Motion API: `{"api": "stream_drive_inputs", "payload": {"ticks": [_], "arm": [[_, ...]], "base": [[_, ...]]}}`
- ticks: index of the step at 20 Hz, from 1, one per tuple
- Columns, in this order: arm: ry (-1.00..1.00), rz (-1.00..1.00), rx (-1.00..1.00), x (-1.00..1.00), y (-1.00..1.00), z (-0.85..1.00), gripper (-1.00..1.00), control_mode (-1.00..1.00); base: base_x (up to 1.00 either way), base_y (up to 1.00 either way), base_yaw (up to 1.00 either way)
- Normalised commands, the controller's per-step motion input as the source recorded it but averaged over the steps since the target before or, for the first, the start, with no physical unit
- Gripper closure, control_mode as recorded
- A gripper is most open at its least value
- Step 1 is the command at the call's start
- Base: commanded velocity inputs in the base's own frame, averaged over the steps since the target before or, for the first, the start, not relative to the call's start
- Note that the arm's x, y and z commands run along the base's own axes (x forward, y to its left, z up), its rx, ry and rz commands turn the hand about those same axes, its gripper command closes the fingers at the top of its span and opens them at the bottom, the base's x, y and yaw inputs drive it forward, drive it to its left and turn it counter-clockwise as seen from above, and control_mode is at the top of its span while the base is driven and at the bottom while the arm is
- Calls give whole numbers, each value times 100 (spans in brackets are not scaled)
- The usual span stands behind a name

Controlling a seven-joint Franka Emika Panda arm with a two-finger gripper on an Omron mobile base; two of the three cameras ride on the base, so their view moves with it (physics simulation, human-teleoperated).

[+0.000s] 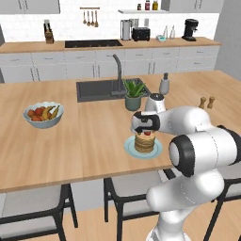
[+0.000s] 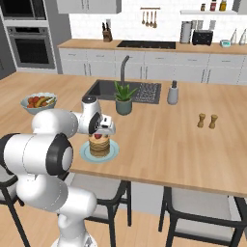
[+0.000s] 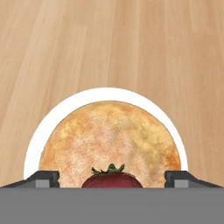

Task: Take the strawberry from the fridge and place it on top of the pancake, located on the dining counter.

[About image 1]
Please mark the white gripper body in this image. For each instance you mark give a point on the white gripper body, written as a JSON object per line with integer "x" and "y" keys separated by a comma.
{"x": 156, "y": 105}

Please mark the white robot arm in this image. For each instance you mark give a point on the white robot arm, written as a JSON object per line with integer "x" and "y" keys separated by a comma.
{"x": 207, "y": 141}

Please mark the red strawberry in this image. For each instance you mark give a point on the red strawberry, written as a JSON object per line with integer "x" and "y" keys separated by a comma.
{"x": 147, "y": 133}

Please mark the brown pancake stack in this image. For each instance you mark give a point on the brown pancake stack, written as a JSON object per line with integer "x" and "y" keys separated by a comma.
{"x": 144, "y": 143}

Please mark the grey soap dispenser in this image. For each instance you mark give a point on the grey soap dispenser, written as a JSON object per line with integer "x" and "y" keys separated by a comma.
{"x": 164, "y": 85}

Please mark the green potted plant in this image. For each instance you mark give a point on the green potted plant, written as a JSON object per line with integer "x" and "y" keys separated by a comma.
{"x": 133, "y": 100}

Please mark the brown wooden shaker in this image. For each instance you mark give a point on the brown wooden shaker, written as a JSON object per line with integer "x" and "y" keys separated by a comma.
{"x": 202, "y": 103}
{"x": 211, "y": 102}

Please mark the grey tap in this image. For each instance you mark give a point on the grey tap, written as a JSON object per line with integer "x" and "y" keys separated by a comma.
{"x": 119, "y": 72}

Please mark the light blue plate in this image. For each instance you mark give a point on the light blue plate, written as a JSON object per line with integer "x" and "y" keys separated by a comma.
{"x": 128, "y": 148}

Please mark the black sink basin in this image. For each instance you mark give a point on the black sink basin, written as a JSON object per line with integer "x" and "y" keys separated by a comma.
{"x": 94, "y": 90}

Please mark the small teal box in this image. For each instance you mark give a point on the small teal box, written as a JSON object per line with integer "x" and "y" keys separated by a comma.
{"x": 161, "y": 38}

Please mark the black toaster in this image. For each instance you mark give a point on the black toaster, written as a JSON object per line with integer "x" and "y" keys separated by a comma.
{"x": 141, "y": 34}

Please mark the white bottle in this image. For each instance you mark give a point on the white bottle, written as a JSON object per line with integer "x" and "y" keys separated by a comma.
{"x": 172, "y": 32}
{"x": 165, "y": 33}

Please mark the black coffee machine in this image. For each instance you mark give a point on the black coffee machine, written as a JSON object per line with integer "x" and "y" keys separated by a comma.
{"x": 190, "y": 29}

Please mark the black stool grey seat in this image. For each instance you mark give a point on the black stool grey seat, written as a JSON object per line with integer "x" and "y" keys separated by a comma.
{"x": 28, "y": 200}
{"x": 230, "y": 185}
{"x": 131, "y": 188}

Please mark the grey base cupboard run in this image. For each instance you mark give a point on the grey base cupboard run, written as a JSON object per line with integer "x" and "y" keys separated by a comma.
{"x": 78, "y": 64}

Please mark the black hob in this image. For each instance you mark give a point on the black hob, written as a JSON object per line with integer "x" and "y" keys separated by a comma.
{"x": 93, "y": 43}

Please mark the small dark jar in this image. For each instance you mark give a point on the small dark jar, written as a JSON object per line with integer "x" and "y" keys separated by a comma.
{"x": 139, "y": 7}

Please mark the yellow jar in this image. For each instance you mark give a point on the yellow jar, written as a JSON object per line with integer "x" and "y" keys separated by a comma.
{"x": 155, "y": 5}

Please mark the red jar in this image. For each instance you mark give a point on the red jar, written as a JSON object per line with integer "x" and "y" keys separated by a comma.
{"x": 147, "y": 5}

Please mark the yellow banana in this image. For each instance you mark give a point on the yellow banana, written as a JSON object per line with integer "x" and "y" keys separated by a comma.
{"x": 47, "y": 113}
{"x": 56, "y": 111}

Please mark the hanging wooden utensil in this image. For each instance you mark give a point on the hanging wooden utensil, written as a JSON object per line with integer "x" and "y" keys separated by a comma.
{"x": 96, "y": 22}
{"x": 89, "y": 22}
{"x": 84, "y": 20}

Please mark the light blue fruit bowl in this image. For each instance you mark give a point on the light blue fruit bowl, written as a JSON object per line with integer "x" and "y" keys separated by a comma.
{"x": 44, "y": 123}

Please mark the wooden knife block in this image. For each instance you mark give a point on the wooden knife block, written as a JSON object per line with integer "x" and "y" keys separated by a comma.
{"x": 49, "y": 35}

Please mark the white wall shelf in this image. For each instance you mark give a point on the white wall shelf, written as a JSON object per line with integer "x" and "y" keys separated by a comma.
{"x": 142, "y": 11}

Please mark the grey wall cupboards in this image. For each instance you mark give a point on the grey wall cupboards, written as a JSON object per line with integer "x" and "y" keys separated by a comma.
{"x": 197, "y": 5}
{"x": 31, "y": 6}

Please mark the wooden utensil rail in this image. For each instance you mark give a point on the wooden utensil rail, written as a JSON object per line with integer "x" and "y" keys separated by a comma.
{"x": 89, "y": 8}

